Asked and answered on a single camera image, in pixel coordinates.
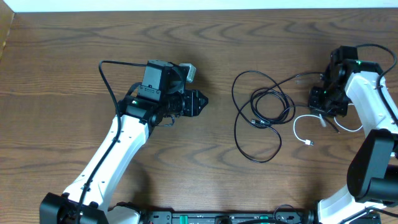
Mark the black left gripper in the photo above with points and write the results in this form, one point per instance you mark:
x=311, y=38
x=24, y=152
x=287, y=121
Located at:
x=191, y=98

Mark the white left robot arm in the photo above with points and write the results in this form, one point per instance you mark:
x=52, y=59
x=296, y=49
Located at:
x=161, y=94

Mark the brown cardboard panel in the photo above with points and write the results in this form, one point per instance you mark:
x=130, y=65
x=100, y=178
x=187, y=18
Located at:
x=6, y=19

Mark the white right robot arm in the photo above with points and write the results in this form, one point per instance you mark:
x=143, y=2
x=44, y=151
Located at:
x=371, y=180

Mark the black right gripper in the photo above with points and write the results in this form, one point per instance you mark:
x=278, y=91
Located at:
x=314, y=104

